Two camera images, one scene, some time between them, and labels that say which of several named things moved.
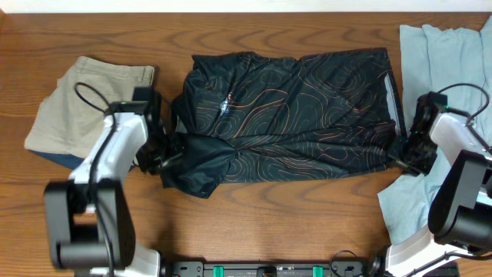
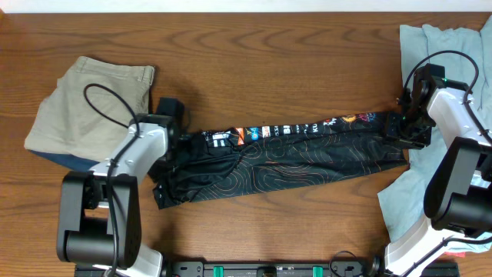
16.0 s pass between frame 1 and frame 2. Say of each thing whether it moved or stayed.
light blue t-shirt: stayed
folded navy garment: stayed
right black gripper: moved
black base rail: stayed
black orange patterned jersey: moved
